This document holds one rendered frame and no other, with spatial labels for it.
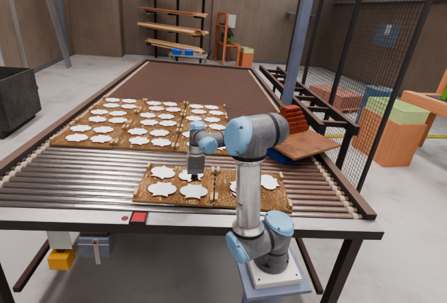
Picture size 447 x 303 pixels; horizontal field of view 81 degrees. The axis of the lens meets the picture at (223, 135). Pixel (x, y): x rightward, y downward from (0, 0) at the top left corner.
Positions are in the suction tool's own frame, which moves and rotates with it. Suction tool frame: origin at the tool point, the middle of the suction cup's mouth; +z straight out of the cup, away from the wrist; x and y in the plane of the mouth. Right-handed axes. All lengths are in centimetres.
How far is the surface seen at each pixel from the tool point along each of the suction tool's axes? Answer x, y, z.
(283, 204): 15.4, -46.2, 9.2
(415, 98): -195, -368, 9
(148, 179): -15.1, 24.1, 9.2
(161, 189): -3.3, 16.7, 8.0
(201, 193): 3.0, -3.6, 8.0
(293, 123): -52, -83, -9
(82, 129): -83, 73, 8
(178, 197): 3.5, 8.4, 9.1
